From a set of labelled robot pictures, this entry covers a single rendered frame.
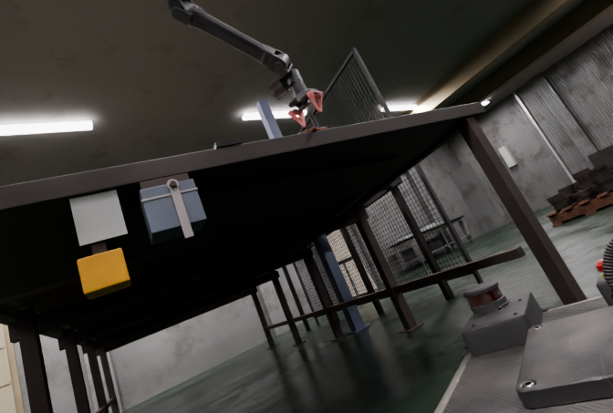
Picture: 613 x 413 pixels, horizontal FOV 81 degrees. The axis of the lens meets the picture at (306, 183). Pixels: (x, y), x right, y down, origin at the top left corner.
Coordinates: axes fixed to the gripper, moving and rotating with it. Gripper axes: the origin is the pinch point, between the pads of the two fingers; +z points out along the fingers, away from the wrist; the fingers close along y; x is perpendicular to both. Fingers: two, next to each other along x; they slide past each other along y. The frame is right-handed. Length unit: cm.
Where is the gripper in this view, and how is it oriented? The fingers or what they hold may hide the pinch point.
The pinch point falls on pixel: (311, 118)
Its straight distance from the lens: 131.9
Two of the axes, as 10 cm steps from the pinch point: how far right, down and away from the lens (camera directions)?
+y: -6.0, 4.3, 6.8
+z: 3.8, 8.9, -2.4
